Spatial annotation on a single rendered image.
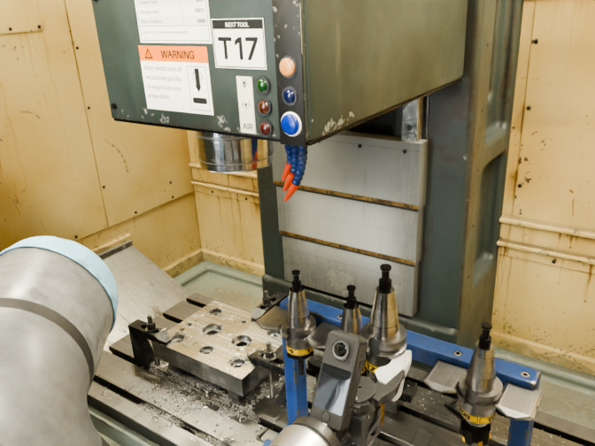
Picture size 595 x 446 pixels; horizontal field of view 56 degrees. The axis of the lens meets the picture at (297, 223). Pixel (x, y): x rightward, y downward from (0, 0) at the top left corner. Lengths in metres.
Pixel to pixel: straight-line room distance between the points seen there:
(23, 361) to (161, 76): 0.66
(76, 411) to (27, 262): 0.14
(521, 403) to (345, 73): 0.55
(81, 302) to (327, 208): 1.22
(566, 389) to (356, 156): 1.02
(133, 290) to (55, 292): 1.73
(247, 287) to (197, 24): 1.72
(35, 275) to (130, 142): 1.84
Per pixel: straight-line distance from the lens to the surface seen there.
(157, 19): 0.97
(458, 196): 1.48
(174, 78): 0.96
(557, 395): 1.98
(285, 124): 0.81
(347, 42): 0.88
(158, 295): 2.19
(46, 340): 0.42
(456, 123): 1.44
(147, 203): 2.39
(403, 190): 1.48
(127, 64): 1.04
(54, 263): 0.50
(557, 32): 1.71
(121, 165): 2.28
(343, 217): 1.61
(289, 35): 0.80
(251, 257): 2.48
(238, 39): 0.85
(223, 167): 1.12
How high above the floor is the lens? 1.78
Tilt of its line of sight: 23 degrees down
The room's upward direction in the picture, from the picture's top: 3 degrees counter-clockwise
